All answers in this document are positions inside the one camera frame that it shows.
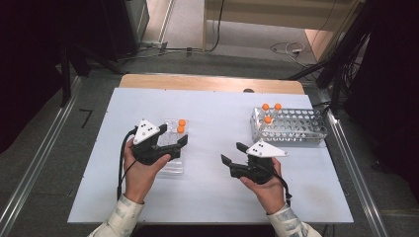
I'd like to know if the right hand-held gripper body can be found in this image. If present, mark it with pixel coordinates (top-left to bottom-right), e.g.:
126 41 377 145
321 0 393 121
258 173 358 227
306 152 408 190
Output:
229 139 290 186

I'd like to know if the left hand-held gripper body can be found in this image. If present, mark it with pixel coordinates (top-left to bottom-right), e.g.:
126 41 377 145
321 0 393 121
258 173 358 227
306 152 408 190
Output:
131 118 182 166

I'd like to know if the clear plastic tube rack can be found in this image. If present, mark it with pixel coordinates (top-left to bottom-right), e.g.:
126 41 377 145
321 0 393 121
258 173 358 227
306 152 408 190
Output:
155 118 190 176

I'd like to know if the perforated metal tube rack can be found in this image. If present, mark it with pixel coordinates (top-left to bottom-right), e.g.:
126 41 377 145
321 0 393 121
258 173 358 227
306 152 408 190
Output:
249 106 329 144

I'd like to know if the person's right hand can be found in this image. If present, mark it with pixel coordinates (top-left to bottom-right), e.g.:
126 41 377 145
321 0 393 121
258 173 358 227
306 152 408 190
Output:
239 157 287 215

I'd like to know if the person's left hand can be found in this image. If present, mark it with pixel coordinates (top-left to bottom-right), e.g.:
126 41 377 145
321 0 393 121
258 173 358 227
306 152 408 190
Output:
123 139 172 204

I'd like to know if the wooden table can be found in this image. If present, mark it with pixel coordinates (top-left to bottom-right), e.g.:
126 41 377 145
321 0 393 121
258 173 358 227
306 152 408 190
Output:
118 73 306 96

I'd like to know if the grey power strip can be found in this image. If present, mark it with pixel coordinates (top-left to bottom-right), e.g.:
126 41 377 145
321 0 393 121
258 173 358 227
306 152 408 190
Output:
140 40 169 51

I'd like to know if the dark cabinet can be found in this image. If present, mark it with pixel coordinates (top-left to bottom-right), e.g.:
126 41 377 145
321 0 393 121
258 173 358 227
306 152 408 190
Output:
98 0 151 62

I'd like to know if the light wooden furniture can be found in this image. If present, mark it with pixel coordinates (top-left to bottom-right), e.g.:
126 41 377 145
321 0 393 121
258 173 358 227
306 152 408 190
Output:
202 0 364 62

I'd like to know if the dark curtain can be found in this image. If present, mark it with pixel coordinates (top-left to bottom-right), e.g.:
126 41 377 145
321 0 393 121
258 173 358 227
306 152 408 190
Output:
0 0 103 154
344 0 419 194

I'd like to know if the right hand-held gripper cable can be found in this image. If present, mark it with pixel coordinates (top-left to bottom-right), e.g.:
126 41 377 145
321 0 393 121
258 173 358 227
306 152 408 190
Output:
263 164 293 207

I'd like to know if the hand-held gripper cable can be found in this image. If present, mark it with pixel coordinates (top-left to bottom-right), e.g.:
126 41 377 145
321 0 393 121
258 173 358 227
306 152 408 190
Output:
117 127 138 201
263 164 293 207

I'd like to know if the left hand-held gripper cable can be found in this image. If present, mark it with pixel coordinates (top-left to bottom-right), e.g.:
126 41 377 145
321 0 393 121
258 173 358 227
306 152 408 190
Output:
117 127 138 201

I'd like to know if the aluminium floor rail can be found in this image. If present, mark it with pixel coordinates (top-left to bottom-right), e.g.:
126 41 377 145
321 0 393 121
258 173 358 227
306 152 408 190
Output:
0 76 83 237
319 90 389 237

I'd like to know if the black metal stand with cables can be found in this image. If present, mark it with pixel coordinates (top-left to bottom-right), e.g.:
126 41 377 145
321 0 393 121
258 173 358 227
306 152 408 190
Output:
280 0 374 113

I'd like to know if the white floor cable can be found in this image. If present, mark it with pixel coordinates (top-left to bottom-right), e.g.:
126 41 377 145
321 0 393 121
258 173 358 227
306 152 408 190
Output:
270 40 307 67

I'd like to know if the black floor cable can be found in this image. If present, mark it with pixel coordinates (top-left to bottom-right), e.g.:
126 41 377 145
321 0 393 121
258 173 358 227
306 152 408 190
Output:
141 0 226 55

